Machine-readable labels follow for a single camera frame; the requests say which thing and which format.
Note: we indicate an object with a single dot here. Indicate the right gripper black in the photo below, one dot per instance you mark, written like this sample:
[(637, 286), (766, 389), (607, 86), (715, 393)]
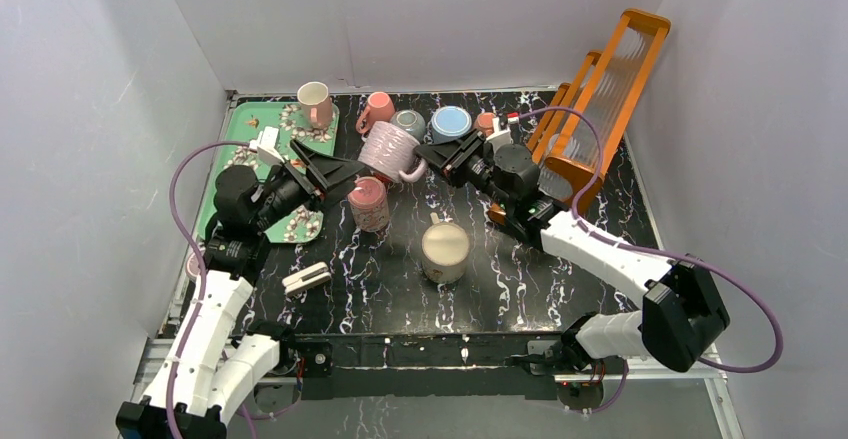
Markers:
[(454, 160)]

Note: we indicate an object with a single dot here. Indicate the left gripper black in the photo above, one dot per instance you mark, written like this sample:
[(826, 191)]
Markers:
[(303, 175)]

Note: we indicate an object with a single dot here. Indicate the pink patterned mug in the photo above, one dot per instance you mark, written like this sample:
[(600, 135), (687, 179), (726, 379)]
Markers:
[(369, 204)]

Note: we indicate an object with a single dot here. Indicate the lavender ribbed mug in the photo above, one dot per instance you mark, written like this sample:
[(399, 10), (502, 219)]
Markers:
[(389, 152)]

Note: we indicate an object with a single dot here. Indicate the cream cartoon mug green interior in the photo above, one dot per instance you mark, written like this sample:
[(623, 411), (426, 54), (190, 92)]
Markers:
[(446, 248)]

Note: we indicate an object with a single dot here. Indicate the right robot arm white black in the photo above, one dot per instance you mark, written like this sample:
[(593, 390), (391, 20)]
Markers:
[(680, 312)]

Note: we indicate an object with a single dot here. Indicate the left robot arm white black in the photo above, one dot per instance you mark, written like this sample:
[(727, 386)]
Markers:
[(196, 390)]

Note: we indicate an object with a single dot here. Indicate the light blue upside-down mug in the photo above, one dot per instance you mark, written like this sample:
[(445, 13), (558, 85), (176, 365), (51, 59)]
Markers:
[(449, 123)]

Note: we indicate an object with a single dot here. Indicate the grey upside-down mug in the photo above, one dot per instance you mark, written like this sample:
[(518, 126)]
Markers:
[(411, 122)]

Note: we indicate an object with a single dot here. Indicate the salmon upside-down mug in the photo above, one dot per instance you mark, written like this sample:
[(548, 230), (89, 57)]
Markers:
[(485, 123)]

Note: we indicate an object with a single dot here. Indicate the pink upside-down mug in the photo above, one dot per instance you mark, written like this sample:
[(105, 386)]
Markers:
[(379, 108)]

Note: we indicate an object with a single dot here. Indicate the pinkish mug beside table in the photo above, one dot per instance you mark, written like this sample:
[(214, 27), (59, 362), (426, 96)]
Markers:
[(192, 266)]

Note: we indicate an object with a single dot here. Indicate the white black small device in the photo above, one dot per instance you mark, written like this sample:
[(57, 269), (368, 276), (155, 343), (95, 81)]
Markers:
[(307, 278)]

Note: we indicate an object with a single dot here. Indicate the orange wooden dish rack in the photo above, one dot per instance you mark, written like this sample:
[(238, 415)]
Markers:
[(606, 90)]

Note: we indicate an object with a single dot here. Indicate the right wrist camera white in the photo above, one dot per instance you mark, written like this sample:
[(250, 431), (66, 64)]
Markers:
[(501, 134)]

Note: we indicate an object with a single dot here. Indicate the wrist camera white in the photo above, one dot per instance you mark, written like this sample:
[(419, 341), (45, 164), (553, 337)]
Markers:
[(268, 144), (501, 134)]

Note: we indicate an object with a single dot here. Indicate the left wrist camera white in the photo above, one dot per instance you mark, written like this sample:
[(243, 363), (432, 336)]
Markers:
[(268, 144)]

